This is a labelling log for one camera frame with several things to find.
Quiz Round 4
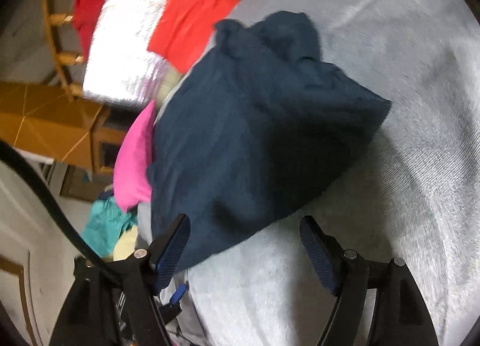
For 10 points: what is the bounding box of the cream sofa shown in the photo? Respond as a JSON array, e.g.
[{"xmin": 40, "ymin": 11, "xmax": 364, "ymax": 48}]
[{"xmin": 112, "ymin": 226, "xmax": 139, "ymax": 260}]

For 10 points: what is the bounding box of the navy blue padded jacket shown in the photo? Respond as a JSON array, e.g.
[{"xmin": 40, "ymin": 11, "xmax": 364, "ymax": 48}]
[{"xmin": 146, "ymin": 11, "xmax": 392, "ymax": 272}]

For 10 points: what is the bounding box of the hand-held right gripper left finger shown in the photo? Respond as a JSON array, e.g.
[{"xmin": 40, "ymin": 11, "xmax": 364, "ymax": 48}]
[{"xmin": 49, "ymin": 214, "xmax": 191, "ymax": 346}]

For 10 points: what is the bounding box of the orange wooden cabinet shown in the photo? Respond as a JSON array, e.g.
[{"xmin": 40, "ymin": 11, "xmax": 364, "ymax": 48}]
[{"xmin": 0, "ymin": 81, "xmax": 109, "ymax": 164}]

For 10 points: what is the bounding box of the pink pillow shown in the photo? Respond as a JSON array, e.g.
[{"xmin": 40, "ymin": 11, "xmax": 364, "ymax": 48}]
[{"xmin": 112, "ymin": 100, "xmax": 158, "ymax": 213}]

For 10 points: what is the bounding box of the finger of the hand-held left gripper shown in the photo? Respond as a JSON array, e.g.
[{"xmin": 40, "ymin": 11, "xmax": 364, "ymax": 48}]
[{"xmin": 157, "ymin": 283, "xmax": 189, "ymax": 324}]

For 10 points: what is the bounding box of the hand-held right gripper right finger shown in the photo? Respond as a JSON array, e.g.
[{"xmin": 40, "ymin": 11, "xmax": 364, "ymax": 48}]
[{"xmin": 299, "ymin": 215, "xmax": 439, "ymax": 346}]

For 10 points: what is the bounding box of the red orange pillow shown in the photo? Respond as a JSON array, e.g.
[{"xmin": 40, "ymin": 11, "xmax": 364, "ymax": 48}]
[{"xmin": 147, "ymin": 0, "xmax": 241, "ymax": 74}]

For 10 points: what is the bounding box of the wooden stair railing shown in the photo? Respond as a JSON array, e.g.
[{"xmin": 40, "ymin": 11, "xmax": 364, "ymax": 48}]
[{"xmin": 43, "ymin": 0, "xmax": 85, "ymax": 101}]

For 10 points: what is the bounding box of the silver foil insulation panel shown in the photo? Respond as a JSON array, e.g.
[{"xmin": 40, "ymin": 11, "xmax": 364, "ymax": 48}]
[{"xmin": 82, "ymin": 0, "xmax": 263, "ymax": 108}]

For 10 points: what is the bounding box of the grey bed sheet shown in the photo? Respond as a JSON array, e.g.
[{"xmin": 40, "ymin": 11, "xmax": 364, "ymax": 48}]
[{"xmin": 137, "ymin": 0, "xmax": 480, "ymax": 346}]

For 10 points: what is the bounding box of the teal garment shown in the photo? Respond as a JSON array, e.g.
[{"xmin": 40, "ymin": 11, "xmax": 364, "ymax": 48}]
[{"xmin": 80, "ymin": 196, "xmax": 139, "ymax": 258}]

